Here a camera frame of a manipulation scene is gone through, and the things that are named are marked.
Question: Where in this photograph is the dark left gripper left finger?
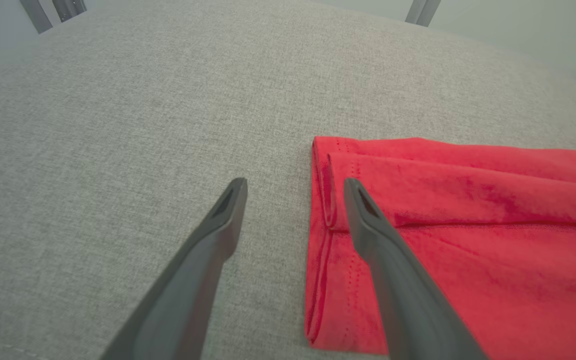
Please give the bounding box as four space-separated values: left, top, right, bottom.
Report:
99 177 249 360

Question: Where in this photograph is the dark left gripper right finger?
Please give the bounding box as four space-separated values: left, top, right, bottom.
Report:
343 177 489 360

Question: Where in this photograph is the red and white jersey shirt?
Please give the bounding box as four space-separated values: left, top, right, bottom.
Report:
304 136 576 360

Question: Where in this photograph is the grey fabric sofa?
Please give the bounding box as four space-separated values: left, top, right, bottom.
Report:
0 0 576 360

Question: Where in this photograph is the grey metal frame post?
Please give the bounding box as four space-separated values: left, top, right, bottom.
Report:
52 0 88 23
19 0 54 35
405 0 442 27

